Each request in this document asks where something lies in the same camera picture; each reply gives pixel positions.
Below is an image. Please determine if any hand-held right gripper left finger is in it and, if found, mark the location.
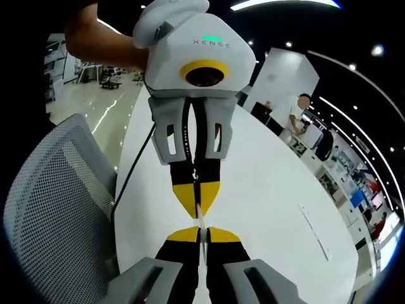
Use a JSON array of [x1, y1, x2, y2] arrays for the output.
[[106, 225, 203, 304]]

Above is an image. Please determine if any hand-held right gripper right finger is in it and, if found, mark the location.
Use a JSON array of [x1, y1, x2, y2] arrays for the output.
[[206, 226, 308, 304]]

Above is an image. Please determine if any clear plastic food packaging bag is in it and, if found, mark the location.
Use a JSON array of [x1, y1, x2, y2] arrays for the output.
[[195, 202, 212, 286]]

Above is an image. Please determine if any black office chair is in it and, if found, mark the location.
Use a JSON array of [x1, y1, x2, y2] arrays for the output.
[[98, 65, 123, 91]]

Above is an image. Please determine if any white cabinet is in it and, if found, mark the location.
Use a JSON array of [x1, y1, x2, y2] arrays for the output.
[[302, 122, 324, 149]]

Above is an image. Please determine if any grey mesh office chair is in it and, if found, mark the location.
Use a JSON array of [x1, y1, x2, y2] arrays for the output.
[[2, 113, 123, 304]]

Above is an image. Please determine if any blue box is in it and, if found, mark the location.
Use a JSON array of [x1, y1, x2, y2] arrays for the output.
[[349, 189, 365, 209]]

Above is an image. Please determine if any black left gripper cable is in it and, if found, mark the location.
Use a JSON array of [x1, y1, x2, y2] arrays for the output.
[[112, 123, 158, 222]]

